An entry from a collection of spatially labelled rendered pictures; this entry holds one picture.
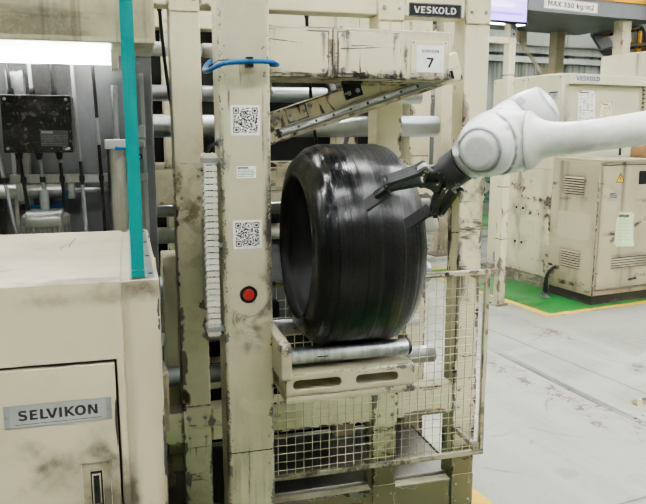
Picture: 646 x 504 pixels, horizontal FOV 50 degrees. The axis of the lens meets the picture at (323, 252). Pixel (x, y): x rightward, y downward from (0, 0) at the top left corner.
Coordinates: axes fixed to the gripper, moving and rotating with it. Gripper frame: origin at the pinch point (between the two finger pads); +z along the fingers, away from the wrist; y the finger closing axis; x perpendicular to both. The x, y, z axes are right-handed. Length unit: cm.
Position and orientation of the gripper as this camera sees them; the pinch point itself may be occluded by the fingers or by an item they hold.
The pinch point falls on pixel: (389, 213)
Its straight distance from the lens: 155.6
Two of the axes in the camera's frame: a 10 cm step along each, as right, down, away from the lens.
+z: -6.8, 4.8, 5.5
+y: 7.1, 2.8, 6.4
